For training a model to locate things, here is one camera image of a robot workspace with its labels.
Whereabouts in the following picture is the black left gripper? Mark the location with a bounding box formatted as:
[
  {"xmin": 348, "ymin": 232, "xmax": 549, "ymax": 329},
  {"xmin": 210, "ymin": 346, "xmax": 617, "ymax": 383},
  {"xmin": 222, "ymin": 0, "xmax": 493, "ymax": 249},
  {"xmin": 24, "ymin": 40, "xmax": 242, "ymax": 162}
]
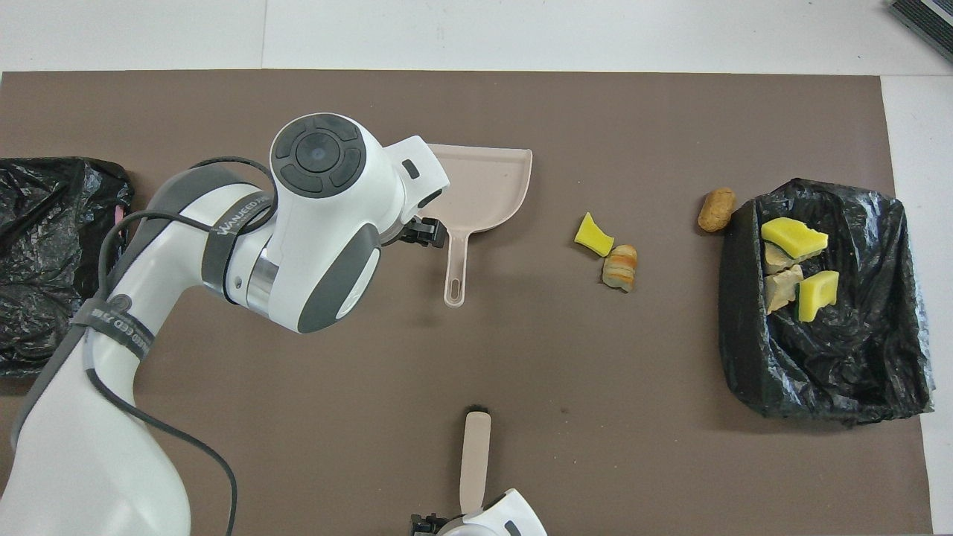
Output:
[{"xmin": 398, "ymin": 217, "xmax": 447, "ymax": 248}]

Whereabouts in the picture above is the beige plastic dustpan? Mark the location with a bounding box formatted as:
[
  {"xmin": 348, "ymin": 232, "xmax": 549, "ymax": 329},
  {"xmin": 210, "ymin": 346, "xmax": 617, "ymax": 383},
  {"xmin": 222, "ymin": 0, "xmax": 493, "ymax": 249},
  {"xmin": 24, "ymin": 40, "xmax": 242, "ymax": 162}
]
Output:
[{"xmin": 426, "ymin": 143, "xmax": 534, "ymax": 308}]

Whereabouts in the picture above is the beige stone chunk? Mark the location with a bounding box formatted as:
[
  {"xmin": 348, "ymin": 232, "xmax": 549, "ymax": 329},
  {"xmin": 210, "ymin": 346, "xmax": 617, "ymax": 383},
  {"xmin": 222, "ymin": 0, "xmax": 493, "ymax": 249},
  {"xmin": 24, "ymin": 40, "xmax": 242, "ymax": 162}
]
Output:
[{"xmin": 765, "ymin": 264, "xmax": 806, "ymax": 314}]

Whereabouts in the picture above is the notched yellow sponge piece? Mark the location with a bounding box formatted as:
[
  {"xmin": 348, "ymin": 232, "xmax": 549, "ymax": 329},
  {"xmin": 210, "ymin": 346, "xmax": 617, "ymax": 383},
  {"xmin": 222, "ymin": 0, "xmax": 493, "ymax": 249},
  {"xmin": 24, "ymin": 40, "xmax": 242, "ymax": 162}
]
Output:
[{"xmin": 760, "ymin": 217, "xmax": 829, "ymax": 261}]

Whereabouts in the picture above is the blocky yellow sponge piece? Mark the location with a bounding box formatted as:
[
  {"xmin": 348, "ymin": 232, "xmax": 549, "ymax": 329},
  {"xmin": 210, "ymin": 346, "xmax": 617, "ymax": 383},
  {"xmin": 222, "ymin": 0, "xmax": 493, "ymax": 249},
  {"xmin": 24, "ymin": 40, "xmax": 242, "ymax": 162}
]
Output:
[{"xmin": 797, "ymin": 269, "xmax": 841, "ymax": 323}]

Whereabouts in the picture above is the black bag lined bin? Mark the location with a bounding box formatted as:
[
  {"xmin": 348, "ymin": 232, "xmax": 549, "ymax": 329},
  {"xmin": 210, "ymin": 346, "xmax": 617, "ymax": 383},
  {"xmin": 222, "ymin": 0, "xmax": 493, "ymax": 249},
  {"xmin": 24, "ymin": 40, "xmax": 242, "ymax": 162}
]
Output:
[
  {"xmin": 718, "ymin": 177, "xmax": 937, "ymax": 427},
  {"xmin": 0, "ymin": 156, "xmax": 136, "ymax": 377}
]

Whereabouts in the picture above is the small yellow sponge piece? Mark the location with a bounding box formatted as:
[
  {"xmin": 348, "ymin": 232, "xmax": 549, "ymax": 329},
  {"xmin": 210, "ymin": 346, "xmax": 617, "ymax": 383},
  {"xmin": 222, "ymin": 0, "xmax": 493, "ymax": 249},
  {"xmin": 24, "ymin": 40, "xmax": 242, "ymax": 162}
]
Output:
[{"xmin": 573, "ymin": 212, "xmax": 616, "ymax": 258}]

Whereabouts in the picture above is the striped croissant bread piece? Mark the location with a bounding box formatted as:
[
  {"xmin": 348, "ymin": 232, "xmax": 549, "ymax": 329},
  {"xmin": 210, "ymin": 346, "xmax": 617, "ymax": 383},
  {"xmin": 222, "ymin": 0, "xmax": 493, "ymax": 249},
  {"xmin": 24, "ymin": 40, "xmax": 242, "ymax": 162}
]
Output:
[{"xmin": 602, "ymin": 243, "xmax": 639, "ymax": 293}]

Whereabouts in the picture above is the brown table mat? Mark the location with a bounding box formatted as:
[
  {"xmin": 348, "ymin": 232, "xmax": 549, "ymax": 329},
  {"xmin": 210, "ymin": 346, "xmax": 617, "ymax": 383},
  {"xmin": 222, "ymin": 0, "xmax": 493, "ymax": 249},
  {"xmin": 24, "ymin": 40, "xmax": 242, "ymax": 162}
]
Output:
[{"xmin": 0, "ymin": 71, "xmax": 931, "ymax": 536}]

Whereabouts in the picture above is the brown bread roll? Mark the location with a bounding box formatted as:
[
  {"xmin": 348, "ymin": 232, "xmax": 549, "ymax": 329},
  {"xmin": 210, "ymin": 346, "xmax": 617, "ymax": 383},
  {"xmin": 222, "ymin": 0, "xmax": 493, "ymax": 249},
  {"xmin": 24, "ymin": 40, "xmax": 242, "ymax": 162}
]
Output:
[{"xmin": 697, "ymin": 186, "xmax": 737, "ymax": 234}]

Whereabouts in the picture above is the dark ribbed panel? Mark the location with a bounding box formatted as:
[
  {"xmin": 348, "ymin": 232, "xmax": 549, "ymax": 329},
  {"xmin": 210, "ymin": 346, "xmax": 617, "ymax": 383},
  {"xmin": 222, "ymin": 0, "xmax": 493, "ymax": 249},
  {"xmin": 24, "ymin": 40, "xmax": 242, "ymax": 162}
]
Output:
[{"xmin": 888, "ymin": 0, "xmax": 953, "ymax": 64}]

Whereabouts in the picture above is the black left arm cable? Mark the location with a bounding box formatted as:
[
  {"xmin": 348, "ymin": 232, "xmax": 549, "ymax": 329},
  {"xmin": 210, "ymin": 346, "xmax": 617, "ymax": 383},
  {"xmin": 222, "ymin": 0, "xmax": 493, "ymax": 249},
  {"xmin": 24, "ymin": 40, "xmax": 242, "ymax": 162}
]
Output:
[{"xmin": 86, "ymin": 156, "xmax": 280, "ymax": 536}]

